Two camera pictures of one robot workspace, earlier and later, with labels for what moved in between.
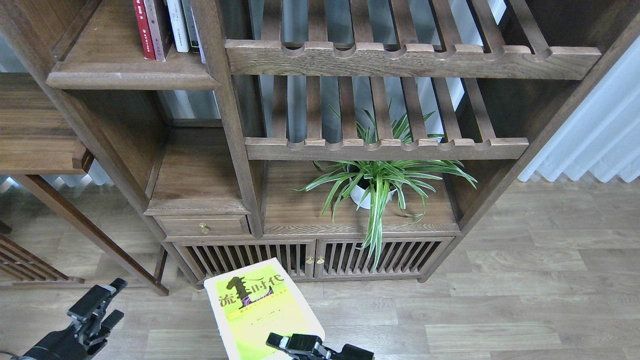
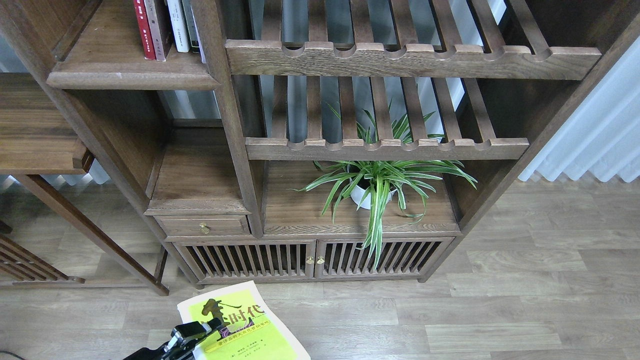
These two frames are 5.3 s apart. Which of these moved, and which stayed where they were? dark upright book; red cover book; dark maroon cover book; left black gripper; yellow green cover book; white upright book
Moved: left black gripper; yellow green cover book
Stayed: dark upright book; dark maroon cover book; white upright book; red cover book
